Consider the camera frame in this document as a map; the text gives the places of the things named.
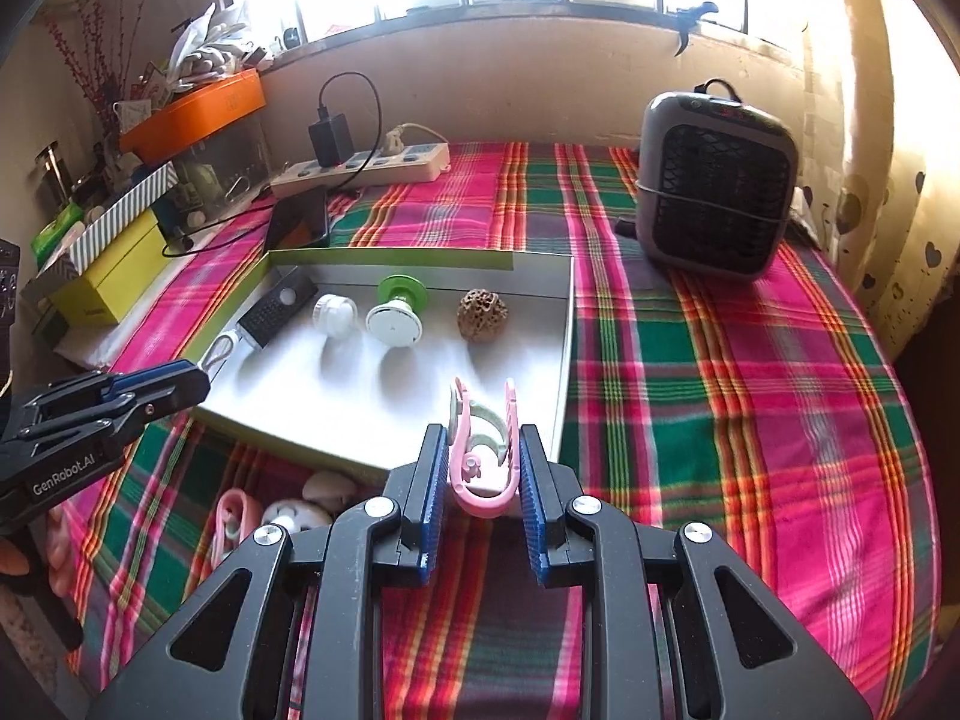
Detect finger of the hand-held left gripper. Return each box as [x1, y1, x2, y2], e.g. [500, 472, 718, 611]
[15, 360, 202, 428]
[0, 371, 213, 466]

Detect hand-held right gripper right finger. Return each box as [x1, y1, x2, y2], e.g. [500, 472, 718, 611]
[519, 424, 875, 720]

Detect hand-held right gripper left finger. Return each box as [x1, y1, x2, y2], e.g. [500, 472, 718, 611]
[86, 424, 451, 720]

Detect pink clip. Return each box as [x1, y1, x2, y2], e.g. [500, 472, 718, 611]
[448, 377, 522, 518]
[214, 487, 263, 567]

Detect short white usb cable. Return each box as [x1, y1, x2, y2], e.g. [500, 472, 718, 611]
[199, 330, 245, 383]

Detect white shallow box tray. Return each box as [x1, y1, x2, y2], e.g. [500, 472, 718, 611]
[180, 247, 577, 481]

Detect white mushroom knob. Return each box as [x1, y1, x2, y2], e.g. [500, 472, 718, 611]
[301, 470, 357, 511]

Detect black bike light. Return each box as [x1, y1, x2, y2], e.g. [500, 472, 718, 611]
[236, 271, 316, 352]

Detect white ribbed round cap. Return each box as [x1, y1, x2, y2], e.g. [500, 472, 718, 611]
[311, 294, 357, 342]

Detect green white suction holder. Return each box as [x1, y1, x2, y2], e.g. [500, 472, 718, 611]
[365, 274, 432, 350]

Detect brown walnut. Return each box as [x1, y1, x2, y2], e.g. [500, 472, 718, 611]
[457, 287, 509, 342]

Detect yellow box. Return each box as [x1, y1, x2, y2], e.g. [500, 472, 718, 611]
[46, 208, 170, 327]

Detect grey white striped box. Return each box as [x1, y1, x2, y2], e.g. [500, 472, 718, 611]
[34, 163, 181, 282]

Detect green tissue packet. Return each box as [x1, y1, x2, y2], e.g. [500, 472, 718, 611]
[30, 202, 83, 256]

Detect black phone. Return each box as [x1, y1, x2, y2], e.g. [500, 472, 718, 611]
[264, 186, 331, 251]

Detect clear glass tank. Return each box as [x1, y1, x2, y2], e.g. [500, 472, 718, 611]
[176, 109, 272, 222]

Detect metal flask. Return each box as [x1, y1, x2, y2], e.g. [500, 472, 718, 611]
[34, 141, 72, 211]

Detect orange box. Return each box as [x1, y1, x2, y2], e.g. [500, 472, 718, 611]
[118, 69, 267, 164]

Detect black charger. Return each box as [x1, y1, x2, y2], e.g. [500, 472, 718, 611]
[310, 114, 353, 167]

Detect white power strip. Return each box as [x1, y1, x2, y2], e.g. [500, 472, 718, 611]
[270, 141, 451, 200]

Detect red dried branches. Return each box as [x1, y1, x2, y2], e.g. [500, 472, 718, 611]
[45, 0, 162, 121]

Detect pile of white packets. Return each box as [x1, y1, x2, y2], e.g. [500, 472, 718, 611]
[139, 1, 271, 91]

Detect white plug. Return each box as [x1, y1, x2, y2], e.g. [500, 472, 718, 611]
[385, 124, 451, 160]

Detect grey black fan heater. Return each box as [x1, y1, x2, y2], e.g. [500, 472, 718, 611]
[636, 79, 800, 282]

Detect cream heart print curtain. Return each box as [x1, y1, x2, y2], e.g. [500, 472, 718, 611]
[802, 0, 960, 361]

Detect black window hook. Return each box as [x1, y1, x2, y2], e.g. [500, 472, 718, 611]
[673, 0, 721, 57]

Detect grey heater power cord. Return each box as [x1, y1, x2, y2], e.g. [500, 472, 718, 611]
[613, 178, 797, 239]

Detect black charger cable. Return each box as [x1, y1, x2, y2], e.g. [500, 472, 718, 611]
[161, 73, 380, 260]

